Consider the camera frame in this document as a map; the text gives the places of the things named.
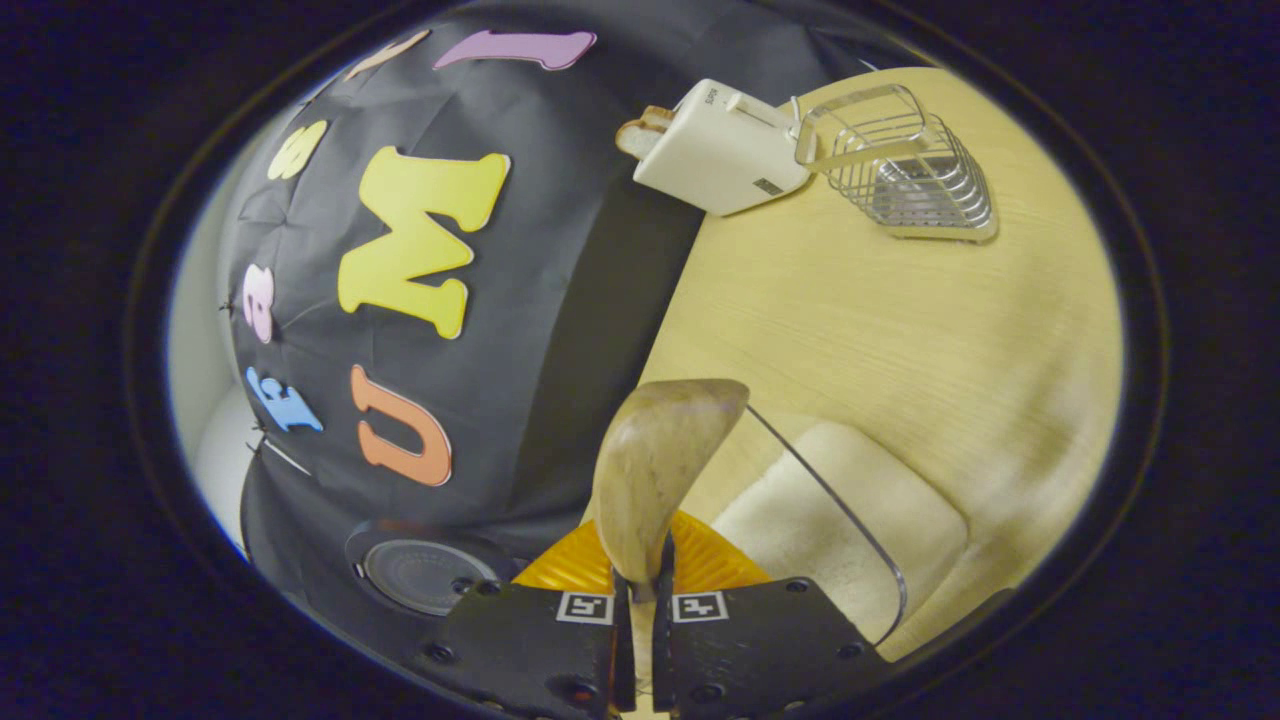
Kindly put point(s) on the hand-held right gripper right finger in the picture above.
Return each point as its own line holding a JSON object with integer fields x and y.
{"x": 750, "y": 650}

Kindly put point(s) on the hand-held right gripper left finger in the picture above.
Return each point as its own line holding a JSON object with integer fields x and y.
{"x": 530, "y": 650}

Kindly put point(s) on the silver black rice cooker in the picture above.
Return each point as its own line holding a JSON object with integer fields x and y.
{"x": 420, "y": 575}

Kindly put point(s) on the white rice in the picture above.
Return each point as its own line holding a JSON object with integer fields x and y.
{"x": 860, "y": 490}

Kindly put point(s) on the wooden spoon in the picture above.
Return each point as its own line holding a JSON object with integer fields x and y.
{"x": 660, "y": 450}

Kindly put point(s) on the black backdrop cloth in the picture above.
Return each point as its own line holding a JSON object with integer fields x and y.
{"x": 560, "y": 300}

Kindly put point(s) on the white toaster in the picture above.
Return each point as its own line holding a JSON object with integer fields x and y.
{"x": 715, "y": 150}

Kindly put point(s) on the toasted bread slice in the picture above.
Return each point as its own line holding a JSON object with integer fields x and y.
{"x": 645, "y": 130}

